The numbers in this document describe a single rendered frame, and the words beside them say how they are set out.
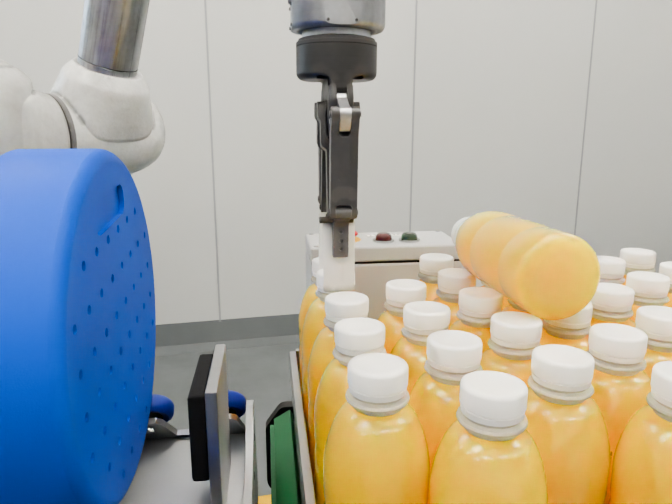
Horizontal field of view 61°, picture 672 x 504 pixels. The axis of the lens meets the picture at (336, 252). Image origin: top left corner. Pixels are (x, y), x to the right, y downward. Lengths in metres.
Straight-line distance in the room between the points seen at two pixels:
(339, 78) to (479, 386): 0.29
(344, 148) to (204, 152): 2.72
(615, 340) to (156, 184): 2.92
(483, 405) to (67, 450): 0.25
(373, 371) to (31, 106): 0.81
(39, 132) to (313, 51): 0.61
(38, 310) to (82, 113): 0.74
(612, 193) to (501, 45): 1.25
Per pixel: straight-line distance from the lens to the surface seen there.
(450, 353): 0.40
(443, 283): 0.59
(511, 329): 0.46
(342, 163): 0.50
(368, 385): 0.36
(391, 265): 0.74
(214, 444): 0.48
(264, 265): 3.32
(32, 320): 0.37
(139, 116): 1.12
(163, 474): 0.61
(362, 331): 0.43
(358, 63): 0.53
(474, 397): 0.35
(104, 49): 1.09
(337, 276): 0.55
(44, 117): 1.06
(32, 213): 0.40
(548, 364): 0.40
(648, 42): 4.28
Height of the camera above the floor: 1.25
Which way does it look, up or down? 13 degrees down
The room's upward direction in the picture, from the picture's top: straight up
